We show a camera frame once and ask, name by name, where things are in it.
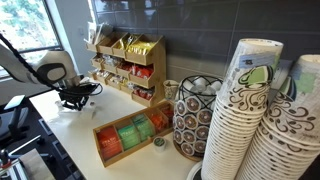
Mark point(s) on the left paper cup stack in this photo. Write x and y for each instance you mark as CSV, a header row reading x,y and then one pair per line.
x,y
239,106

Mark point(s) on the green lid coffee pod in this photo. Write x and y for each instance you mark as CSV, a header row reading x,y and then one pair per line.
x,y
159,144

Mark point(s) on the right paper cup stack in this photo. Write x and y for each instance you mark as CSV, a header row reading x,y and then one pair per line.
x,y
287,139

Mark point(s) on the wooden condiment organizer rack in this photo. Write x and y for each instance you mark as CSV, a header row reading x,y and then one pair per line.
x,y
132,63

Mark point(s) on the patterned paper cup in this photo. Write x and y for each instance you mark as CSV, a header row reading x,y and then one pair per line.
x,y
170,89

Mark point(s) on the wooden tea bag tray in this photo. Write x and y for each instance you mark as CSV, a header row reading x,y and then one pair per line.
x,y
122,137

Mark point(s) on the black camera stand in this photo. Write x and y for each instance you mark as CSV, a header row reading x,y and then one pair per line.
x,y
12,127

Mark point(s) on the black wire pod carousel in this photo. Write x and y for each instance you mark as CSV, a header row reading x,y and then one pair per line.
x,y
193,109

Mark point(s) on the paper cup stack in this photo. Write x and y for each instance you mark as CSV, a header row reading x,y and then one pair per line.
x,y
239,106
287,139

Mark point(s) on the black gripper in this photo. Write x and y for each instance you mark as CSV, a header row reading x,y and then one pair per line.
x,y
77,96

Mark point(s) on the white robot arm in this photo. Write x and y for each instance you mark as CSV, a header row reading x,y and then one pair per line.
x,y
55,70

